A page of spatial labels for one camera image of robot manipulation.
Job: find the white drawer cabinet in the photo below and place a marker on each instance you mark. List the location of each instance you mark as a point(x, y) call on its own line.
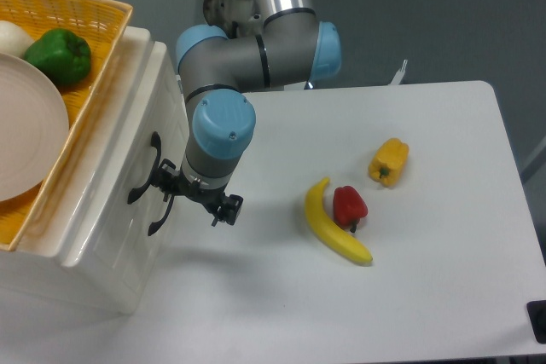
point(35, 265)

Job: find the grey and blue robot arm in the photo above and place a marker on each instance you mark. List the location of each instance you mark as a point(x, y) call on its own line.
point(217, 68)

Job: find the yellow banana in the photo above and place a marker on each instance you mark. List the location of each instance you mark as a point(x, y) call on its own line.
point(328, 232)

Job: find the pink round plate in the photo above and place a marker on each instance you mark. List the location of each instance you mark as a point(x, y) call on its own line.
point(34, 126)

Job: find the black corner clamp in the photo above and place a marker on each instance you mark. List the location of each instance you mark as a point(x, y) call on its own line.
point(537, 314)

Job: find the red bell pepper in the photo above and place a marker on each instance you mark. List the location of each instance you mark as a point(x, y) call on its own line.
point(349, 208)

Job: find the green bell pepper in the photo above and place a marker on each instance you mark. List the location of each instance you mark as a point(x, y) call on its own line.
point(61, 55)

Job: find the white drawer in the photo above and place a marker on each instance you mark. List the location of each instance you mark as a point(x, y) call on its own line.
point(147, 206)
point(104, 231)

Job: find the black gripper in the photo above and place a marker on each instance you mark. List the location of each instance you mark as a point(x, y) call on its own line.
point(173, 183)

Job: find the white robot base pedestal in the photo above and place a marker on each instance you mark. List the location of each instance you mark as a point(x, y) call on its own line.
point(237, 18)

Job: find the white bracket behind table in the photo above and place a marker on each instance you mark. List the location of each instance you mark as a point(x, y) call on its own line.
point(399, 75)

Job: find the white onion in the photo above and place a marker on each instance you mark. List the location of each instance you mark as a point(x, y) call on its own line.
point(14, 40)

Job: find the yellow bell pepper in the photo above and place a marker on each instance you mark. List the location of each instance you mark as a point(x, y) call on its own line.
point(388, 162)

